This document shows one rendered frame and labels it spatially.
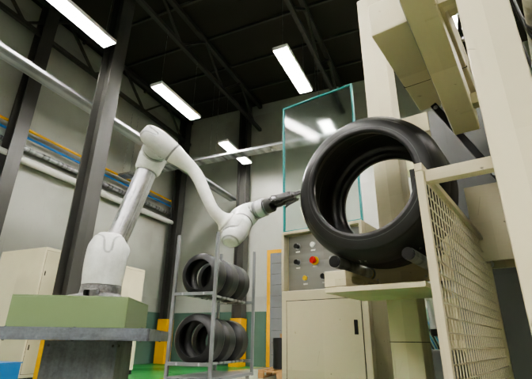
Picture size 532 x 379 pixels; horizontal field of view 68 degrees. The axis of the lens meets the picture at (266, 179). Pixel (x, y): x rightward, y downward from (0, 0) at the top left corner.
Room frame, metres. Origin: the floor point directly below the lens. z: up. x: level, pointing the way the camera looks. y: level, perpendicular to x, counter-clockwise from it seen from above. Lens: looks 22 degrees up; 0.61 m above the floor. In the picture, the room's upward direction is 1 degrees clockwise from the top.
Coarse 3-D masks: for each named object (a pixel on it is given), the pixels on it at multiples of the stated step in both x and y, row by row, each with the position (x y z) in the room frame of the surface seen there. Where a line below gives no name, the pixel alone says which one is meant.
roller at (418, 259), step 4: (404, 248) 1.35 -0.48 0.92; (408, 248) 1.34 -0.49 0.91; (412, 248) 1.33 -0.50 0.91; (404, 252) 1.35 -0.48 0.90; (408, 252) 1.34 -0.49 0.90; (412, 252) 1.33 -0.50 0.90; (416, 252) 1.35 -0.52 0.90; (404, 256) 1.35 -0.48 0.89; (408, 256) 1.34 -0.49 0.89; (412, 256) 1.34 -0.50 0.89; (416, 256) 1.35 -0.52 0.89; (420, 256) 1.39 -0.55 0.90; (424, 256) 1.43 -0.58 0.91; (408, 260) 1.36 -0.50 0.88; (412, 260) 1.36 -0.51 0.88; (416, 260) 1.38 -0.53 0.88; (420, 260) 1.40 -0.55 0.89; (424, 260) 1.43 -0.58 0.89; (416, 264) 1.43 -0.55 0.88; (420, 264) 1.43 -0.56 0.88; (424, 264) 1.45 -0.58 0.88; (424, 268) 1.51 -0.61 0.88
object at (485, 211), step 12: (468, 192) 1.48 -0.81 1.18; (480, 192) 1.45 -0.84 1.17; (492, 192) 1.43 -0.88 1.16; (468, 204) 1.48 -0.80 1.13; (480, 204) 1.46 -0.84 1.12; (492, 204) 1.43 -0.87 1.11; (480, 216) 1.46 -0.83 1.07; (492, 216) 1.44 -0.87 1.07; (480, 228) 1.47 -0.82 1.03; (492, 228) 1.44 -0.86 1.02; (504, 228) 1.42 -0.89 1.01; (492, 240) 1.45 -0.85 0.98; (504, 240) 1.43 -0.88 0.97; (492, 252) 1.45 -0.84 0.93; (504, 252) 1.43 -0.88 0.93; (492, 264) 1.59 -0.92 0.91; (504, 264) 1.60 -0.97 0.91
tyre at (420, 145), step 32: (352, 128) 1.41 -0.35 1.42; (384, 128) 1.33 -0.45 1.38; (416, 128) 1.30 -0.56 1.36; (320, 160) 1.50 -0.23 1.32; (352, 160) 1.70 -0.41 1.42; (384, 160) 1.65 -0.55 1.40; (416, 160) 1.27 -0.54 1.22; (320, 192) 1.72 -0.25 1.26; (416, 192) 1.28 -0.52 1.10; (448, 192) 1.30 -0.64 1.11; (320, 224) 1.51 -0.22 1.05; (416, 224) 1.31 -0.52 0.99; (448, 224) 1.42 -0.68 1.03; (352, 256) 1.47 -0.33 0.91; (384, 256) 1.41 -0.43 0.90
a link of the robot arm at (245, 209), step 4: (244, 204) 1.85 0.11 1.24; (248, 204) 1.83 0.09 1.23; (236, 208) 1.87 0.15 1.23; (240, 208) 1.84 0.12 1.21; (244, 208) 1.82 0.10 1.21; (248, 208) 1.82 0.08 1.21; (232, 212) 1.88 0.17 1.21; (236, 212) 1.83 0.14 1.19; (240, 212) 1.81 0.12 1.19; (244, 212) 1.81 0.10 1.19; (248, 212) 1.81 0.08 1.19; (252, 212) 1.82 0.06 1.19; (248, 216) 1.81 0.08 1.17; (252, 216) 1.82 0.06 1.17; (252, 220) 1.83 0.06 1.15; (256, 220) 1.87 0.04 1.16; (252, 224) 1.84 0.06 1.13
